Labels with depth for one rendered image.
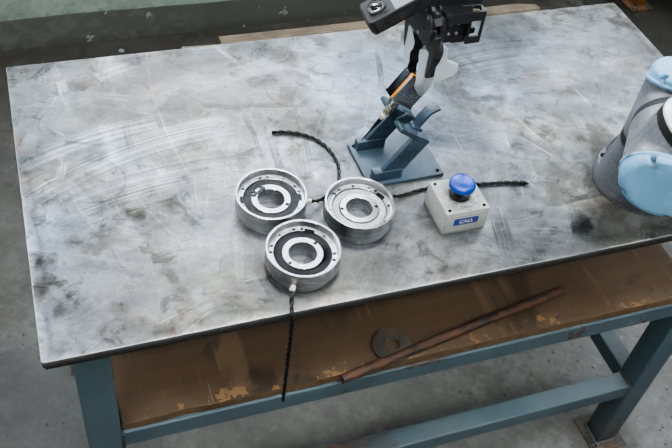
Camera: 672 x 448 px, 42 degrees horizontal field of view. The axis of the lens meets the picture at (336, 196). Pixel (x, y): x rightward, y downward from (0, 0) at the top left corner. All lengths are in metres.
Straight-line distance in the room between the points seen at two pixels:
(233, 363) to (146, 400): 0.15
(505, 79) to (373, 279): 0.55
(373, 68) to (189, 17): 1.46
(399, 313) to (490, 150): 0.32
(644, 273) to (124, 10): 1.85
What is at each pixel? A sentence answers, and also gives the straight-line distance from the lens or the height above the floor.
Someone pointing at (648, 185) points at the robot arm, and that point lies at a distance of 1.24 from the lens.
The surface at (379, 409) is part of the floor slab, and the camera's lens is 2.05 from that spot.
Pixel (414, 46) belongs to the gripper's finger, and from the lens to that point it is 1.27.
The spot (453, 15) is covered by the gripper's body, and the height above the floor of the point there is 1.10.
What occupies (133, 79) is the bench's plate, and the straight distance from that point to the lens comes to 1.52.
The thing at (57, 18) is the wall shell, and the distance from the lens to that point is 2.90.
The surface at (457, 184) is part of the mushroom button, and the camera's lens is 1.28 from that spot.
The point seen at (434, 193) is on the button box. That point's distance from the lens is 1.30.
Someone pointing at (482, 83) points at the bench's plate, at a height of 0.80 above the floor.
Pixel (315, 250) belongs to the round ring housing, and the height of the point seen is 0.83.
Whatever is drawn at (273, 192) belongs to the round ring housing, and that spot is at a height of 0.82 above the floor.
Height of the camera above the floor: 1.75
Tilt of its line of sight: 46 degrees down
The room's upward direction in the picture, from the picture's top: 9 degrees clockwise
